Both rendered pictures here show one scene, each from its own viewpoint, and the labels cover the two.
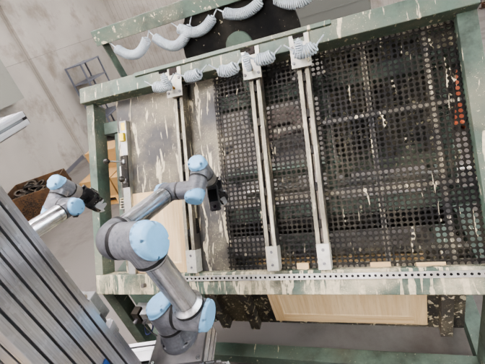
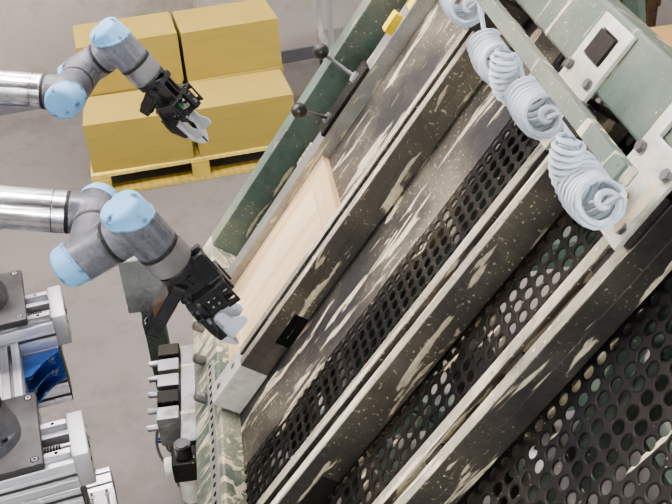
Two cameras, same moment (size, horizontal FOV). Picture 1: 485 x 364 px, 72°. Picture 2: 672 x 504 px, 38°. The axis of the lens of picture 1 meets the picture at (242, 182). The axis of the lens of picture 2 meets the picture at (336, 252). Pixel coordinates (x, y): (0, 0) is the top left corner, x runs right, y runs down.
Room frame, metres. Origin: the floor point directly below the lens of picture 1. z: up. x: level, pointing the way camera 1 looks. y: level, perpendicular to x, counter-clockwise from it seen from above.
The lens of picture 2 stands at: (0.91, -1.17, 2.41)
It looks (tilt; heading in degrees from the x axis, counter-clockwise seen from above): 34 degrees down; 61
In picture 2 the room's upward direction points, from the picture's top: 4 degrees counter-clockwise
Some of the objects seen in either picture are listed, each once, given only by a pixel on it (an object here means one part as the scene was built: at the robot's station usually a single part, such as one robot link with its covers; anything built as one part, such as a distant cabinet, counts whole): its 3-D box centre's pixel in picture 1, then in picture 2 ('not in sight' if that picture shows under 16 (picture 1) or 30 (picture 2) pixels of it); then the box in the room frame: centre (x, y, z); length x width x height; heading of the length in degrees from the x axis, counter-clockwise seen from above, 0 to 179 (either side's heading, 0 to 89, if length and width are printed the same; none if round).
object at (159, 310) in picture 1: (165, 311); not in sight; (0.95, 0.44, 1.20); 0.13 x 0.12 x 0.14; 64
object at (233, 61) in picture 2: not in sight; (186, 93); (2.51, 3.25, 0.32); 1.13 x 0.78 x 0.65; 168
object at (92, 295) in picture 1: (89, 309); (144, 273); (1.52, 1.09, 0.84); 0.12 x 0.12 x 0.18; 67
